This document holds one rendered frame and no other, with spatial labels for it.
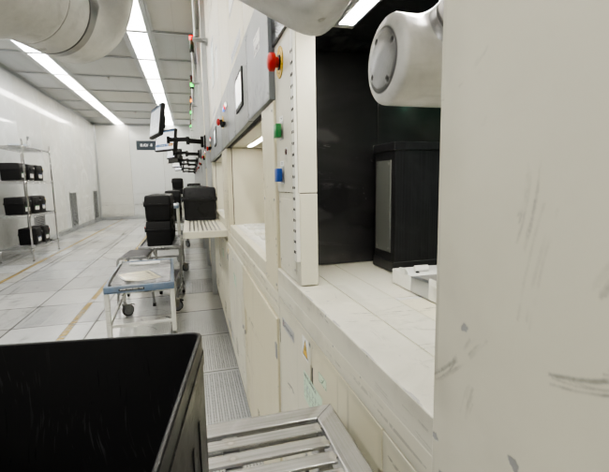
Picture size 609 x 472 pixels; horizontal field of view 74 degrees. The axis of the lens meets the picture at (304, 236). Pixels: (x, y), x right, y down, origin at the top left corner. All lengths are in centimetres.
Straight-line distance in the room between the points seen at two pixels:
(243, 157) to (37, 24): 188
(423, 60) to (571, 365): 28
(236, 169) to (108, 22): 179
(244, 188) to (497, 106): 215
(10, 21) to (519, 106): 46
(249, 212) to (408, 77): 200
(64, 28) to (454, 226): 46
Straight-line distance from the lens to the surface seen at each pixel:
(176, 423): 31
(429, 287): 75
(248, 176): 234
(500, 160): 23
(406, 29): 41
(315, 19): 45
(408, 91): 41
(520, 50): 23
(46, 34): 55
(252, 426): 60
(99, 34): 60
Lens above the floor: 108
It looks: 8 degrees down
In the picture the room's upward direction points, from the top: 1 degrees counter-clockwise
